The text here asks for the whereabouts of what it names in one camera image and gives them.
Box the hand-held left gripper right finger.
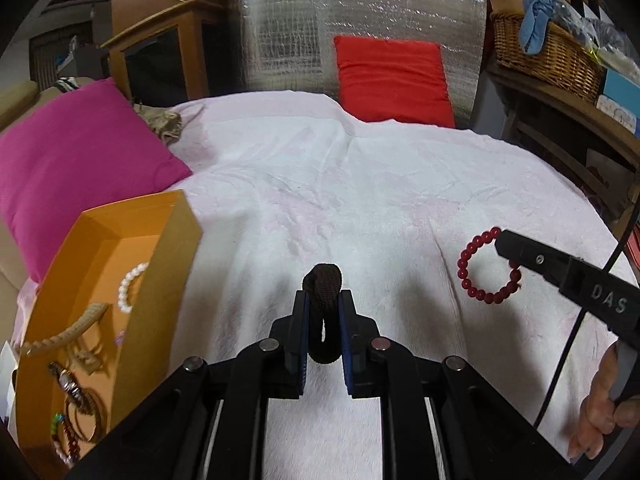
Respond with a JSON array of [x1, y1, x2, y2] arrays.
[[339, 289, 576, 480]]

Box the dark brown hair tie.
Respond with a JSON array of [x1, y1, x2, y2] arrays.
[[302, 262, 345, 365]]

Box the red bead bracelet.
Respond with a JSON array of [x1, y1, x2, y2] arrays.
[[456, 226, 524, 306]]

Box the black cable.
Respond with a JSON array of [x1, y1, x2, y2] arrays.
[[531, 200, 640, 431]]

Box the white bead bracelet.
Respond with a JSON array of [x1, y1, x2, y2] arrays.
[[116, 261, 151, 314]]

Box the beige crumpled cloth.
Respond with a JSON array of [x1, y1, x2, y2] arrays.
[[131, 101, 184, 146]]

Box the beige woven bracelet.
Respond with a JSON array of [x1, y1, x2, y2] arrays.
[[19, 302, 112, 357]]

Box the pale pink blanket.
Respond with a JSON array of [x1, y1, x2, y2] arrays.
[[15, 91, 640, 480]]

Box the blue and white box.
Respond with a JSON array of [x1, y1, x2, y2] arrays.
[[595, 67, 640, 136]]

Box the dark slatted unit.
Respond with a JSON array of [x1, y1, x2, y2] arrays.
[[29, 25, 111, 89]]

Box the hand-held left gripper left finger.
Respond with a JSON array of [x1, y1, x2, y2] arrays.
[[65, 289, 311, 480]]

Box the silver metal bangle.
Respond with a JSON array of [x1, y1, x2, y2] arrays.
[[64, 384, 109, 444]]

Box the silver foil insulation sheet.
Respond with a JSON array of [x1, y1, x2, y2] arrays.
[[227, 0, 489, 129]]

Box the wooden shelf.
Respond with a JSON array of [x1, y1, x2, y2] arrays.
[[487, 60, 640, 242]]

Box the orange cardboard box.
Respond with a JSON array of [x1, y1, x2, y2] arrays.
[[10, 189, 205, 468]]

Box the brown stone bracelet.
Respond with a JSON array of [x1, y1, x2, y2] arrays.
[[47, 360, 85, 403]]

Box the multicolour bead bracelet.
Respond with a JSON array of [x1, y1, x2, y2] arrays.
[[49, 411, 82, 465]]

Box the wicker basket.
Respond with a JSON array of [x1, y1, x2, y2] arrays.
[[490, 10, 609, 106]]

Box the blue cloth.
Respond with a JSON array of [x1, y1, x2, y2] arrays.
[[518, 0, 559, 56]]

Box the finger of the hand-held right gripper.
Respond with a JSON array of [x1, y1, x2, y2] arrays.
[[494, 229, 577, 294]]

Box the person's right hand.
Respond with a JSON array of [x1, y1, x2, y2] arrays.
[[567, 344, 640, 466]]

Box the clear plastic bags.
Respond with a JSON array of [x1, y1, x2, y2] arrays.
[[549, 0, 632, 62]]

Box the pink cushion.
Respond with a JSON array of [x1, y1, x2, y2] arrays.
[[0, 78, 195, 285]]

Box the red cushion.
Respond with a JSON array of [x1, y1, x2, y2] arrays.
[[333, 35, 457, 129]]

